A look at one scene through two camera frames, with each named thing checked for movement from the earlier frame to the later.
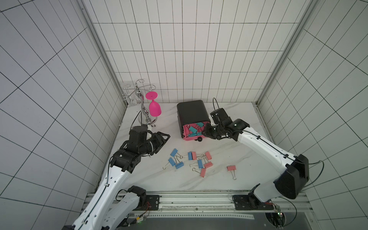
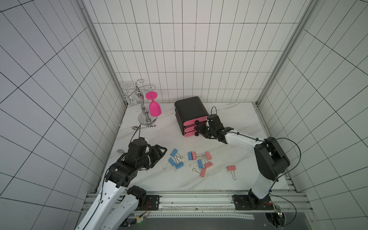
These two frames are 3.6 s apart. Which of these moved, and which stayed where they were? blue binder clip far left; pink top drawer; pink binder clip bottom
Moved: pink top drawer
Stayed: pink binder clip bottom; blue binder clip far left
